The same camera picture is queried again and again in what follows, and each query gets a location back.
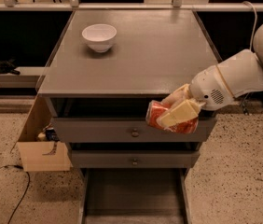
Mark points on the grey top drawer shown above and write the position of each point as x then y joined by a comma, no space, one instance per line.
79,130

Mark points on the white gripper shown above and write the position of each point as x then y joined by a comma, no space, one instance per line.
210,87

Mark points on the grey drawer cabinet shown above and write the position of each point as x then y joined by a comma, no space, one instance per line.
155,52

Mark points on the wooden side box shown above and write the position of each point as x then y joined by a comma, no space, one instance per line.
38,154

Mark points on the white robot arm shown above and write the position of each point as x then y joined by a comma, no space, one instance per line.
243,71

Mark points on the grey middle drawer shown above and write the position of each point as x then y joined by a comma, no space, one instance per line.
134,159

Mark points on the red coke can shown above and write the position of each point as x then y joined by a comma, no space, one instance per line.
155,109

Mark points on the white ceramic bowl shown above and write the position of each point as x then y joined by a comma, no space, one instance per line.
100,37

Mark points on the grey open bottom drawer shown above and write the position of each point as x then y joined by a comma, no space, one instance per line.
134,196

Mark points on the grey metal rail frame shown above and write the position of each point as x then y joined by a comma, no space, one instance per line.
196,5

